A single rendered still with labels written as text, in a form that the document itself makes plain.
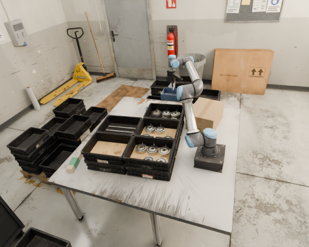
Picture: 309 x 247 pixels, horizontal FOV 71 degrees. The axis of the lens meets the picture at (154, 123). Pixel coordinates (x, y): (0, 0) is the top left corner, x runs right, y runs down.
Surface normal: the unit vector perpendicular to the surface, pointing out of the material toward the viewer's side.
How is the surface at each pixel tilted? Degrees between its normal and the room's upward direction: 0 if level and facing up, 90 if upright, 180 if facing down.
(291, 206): 0
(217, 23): 90
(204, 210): 0
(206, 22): 90
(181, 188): 0
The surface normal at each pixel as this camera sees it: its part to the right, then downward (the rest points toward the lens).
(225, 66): -0.34, 0.40
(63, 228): -0.08, -0.81
